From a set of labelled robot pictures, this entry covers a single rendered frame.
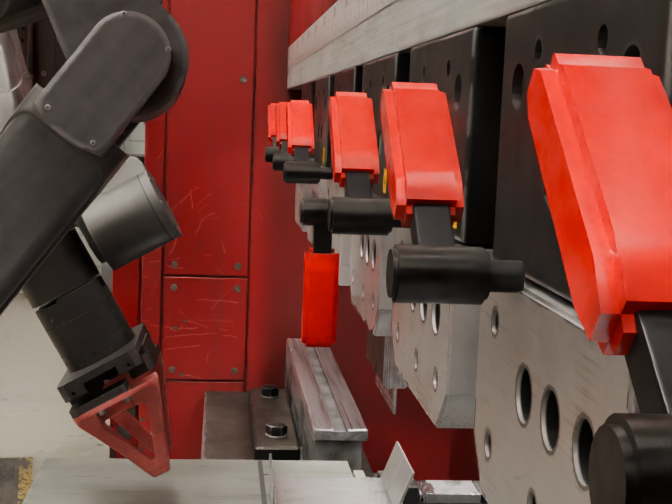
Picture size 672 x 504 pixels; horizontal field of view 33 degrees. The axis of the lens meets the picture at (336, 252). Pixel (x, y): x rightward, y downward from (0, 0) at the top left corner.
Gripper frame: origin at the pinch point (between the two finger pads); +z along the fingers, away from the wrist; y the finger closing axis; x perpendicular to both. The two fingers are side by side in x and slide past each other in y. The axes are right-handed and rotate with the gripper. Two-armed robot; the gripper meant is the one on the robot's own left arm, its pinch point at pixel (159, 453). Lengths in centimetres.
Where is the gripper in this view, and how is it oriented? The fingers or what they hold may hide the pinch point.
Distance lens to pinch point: 92.7
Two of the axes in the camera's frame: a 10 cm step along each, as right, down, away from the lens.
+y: -1.0, -1.3, 9.9
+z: 4.6, 8.8, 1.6
